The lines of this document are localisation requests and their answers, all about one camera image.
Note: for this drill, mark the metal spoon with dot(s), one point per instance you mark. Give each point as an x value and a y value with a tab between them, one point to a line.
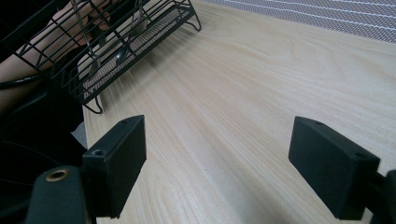
94	65

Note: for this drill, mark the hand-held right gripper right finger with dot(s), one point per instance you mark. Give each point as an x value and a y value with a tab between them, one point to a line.
327	168

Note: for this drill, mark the striped woven placemat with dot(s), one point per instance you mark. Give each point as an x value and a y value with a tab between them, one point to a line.
327	15

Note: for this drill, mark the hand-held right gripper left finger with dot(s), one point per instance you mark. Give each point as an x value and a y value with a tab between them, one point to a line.
116	168

